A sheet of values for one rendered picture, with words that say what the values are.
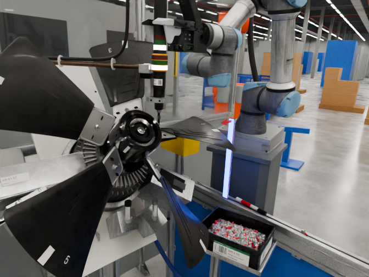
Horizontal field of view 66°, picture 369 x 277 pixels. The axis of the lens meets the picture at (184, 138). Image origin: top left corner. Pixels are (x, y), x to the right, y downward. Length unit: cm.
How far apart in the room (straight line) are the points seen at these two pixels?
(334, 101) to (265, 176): 860
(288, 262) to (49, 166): 84
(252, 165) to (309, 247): 42
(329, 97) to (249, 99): 861
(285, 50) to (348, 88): 863
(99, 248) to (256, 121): 84
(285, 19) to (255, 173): 63
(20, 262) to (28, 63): 112
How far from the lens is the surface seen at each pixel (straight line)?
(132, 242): 94
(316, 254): 105
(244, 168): 131
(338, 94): 981
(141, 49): 95
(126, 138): 70
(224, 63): 96
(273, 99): 123
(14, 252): 163
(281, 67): 121
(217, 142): 90
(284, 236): 108
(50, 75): 75
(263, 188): 134
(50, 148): 95
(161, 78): 79
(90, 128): 76
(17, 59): 77
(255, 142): 132
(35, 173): 79
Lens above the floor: 141
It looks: 16 degrees down
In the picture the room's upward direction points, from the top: 2 degrees clockwise
